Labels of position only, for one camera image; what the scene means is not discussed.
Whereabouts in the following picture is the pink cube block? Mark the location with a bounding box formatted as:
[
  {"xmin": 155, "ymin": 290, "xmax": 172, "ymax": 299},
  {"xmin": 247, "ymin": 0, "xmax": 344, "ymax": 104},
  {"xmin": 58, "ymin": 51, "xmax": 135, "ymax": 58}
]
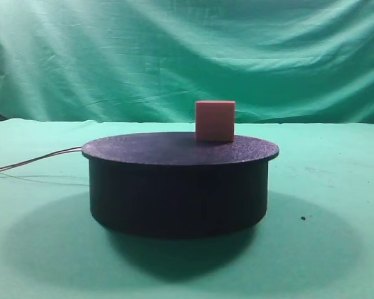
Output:
[{"xmin": 195, "ymin": 100, "xmax": 236, "ymax": 143}]

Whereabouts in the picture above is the black round turntable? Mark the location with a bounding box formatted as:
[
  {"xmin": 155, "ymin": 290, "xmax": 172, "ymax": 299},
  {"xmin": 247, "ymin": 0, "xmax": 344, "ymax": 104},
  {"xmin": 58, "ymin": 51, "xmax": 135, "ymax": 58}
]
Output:
[{"xmin": 81, "ymin": 131, "xmax": 279, "ymax": 239}]

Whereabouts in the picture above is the green backdrop cloth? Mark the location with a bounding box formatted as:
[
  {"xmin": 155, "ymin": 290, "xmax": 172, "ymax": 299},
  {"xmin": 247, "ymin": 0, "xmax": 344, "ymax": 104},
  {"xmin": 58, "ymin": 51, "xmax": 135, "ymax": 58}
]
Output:
[{"xmin": 0, "ymin": 1, "xmax": 374, "ymax": 123}]

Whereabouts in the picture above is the black wire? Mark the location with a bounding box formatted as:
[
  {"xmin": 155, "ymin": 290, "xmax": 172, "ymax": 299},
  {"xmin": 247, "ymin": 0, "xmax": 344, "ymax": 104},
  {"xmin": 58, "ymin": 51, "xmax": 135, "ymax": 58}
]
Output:
[{"xmin": 0, "ymin": 149, "xmax": 83, "ymax": 176}]

